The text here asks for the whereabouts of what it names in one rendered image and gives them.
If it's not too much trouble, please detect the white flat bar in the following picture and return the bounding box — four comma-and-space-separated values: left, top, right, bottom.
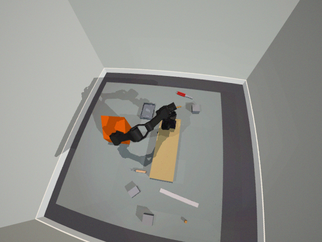
159, 188, 199, 207

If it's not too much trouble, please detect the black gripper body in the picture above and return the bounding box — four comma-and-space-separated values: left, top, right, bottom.
162, 119, 170, 130

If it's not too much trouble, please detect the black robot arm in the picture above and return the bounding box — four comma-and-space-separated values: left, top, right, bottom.
109, 102, 177, 146

